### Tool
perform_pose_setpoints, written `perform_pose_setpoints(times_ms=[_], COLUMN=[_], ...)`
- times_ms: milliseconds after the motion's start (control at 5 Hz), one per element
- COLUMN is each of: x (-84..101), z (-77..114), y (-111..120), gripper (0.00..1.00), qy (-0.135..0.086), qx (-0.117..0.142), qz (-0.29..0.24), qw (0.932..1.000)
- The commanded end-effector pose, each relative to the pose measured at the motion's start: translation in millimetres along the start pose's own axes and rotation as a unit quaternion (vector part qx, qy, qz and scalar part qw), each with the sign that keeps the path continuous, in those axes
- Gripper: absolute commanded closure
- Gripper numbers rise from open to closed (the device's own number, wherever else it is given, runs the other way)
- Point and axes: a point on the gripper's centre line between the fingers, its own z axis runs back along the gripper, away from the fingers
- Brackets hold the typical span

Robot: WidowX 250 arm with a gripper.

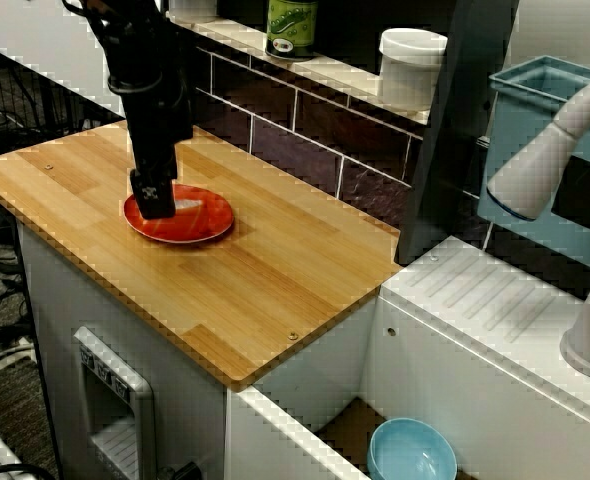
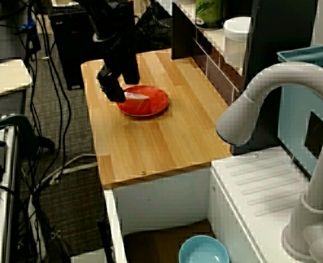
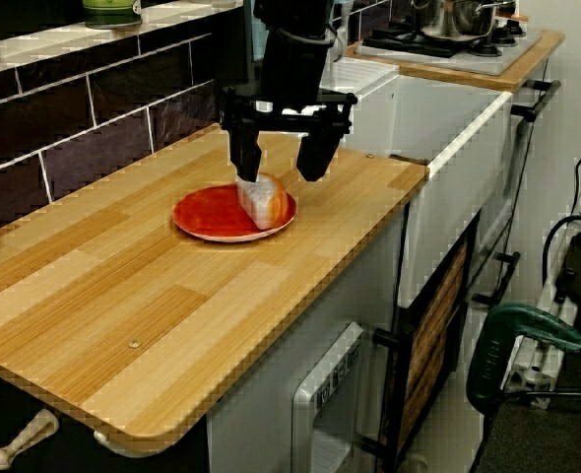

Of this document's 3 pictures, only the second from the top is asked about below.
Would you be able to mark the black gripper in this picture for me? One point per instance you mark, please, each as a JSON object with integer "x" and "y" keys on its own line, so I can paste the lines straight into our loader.
{"x": 117, "y": 52}

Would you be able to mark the salmon sushi toy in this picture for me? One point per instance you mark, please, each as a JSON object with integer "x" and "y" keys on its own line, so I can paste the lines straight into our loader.
{"x": 137, "y": 104}

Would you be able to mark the red round plate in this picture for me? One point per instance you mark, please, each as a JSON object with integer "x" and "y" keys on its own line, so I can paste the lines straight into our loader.
{"x": 158, "y": 101}

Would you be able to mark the black computer tower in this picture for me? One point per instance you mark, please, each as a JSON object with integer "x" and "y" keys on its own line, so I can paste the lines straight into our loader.
{"x": 68, "y": 54}

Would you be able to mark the wooden countertop board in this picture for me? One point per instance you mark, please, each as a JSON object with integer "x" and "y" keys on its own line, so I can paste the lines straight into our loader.
{"x": 164, "y": 142}

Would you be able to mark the dark shelf end panel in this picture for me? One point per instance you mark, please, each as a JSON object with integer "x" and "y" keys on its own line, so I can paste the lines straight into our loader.
{"x": 183, "y": 33}

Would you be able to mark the dark tile backsplash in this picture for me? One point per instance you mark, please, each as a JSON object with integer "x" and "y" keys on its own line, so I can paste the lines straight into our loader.
{"x": 219, "y": 74}

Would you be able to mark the beige shelf ledge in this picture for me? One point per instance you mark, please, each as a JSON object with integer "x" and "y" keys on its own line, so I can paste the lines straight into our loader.
{"x": 214, "y": 35}

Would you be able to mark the green bottle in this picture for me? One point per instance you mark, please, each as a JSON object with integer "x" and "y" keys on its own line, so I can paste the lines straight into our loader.
{"x": 209, "y": 13}

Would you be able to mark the cream desk top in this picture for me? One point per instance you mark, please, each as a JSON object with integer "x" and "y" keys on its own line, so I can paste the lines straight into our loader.
{"x": 5, "y": 76}

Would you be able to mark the white lidded plastic container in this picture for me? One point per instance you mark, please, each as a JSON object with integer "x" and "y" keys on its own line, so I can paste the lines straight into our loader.
{"x": 236, "y": 41}

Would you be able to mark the white toy kitchen cabinet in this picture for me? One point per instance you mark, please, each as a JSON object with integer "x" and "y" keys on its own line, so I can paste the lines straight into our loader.
{"x": 164, "y": 197}

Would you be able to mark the grey toy faucet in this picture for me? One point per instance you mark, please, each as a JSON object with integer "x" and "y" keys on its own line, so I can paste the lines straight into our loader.
{"x": 287, "y": 79}

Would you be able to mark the teal plastic bin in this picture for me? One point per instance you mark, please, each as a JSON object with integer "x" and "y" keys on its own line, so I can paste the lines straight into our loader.
{"x": 293, "y": 115}

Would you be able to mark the light blue bowl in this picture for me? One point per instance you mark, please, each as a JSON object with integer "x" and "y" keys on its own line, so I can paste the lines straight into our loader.
{"x": 202, "y": 252}

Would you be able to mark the aluminium frame rail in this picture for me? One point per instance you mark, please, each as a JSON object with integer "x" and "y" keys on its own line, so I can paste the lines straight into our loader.
{"x": 9, "y": 164}

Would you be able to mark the dark upright cabinet post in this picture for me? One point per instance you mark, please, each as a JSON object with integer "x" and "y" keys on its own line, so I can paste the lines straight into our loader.
{"x": 273, "y": 41}

